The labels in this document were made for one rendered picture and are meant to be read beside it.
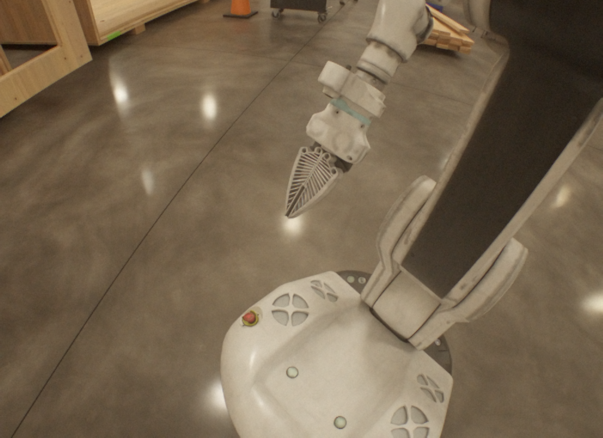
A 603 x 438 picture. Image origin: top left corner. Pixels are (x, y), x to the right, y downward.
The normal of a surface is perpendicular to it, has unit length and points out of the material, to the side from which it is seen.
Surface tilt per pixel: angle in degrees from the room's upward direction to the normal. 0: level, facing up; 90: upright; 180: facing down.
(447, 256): 87
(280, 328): 0
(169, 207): 0
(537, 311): 0
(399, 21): 68
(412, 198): 25
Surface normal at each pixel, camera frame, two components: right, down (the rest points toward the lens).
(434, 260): -0.74, 0.43
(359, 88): 0.53, 0.56
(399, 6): -0.60, 0.11
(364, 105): 0.28, 0.50
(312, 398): 0.02, -0.65
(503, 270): -0.29, -0.36
